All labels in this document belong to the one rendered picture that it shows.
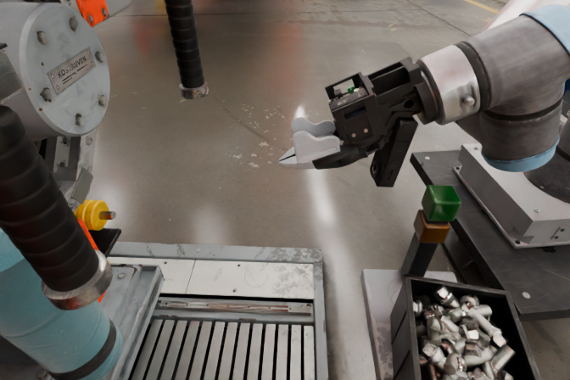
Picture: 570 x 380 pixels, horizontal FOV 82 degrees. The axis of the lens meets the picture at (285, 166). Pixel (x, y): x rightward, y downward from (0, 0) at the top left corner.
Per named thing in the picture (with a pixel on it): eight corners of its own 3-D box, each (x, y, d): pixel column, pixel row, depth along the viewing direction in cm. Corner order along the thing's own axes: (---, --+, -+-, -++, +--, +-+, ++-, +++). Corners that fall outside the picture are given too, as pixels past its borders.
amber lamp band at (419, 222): (411, 224, 54) (417, 207, 52) (436, 225, 54) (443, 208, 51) (418, 243, 51) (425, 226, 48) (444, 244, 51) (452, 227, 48)
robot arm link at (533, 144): (511, 120, 55) (512, 56, 47) (574, 159, 46) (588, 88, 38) (460, 146, 56) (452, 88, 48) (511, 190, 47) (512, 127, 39)
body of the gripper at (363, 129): (319, 88, 45) (406, 49, 42) (339, 136, 50) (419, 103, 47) (326, 115, 39) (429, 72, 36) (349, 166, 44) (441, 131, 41)
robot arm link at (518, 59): (596, 92, 38) (614, 8, 31) (483, 132, 41) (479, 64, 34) (543, 58, 45) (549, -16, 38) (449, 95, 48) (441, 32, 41)
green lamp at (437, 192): (419, 203, 51) (426, 183, 49) (445, 203, 51) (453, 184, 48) (427, 221, 48) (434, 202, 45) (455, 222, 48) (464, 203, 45)
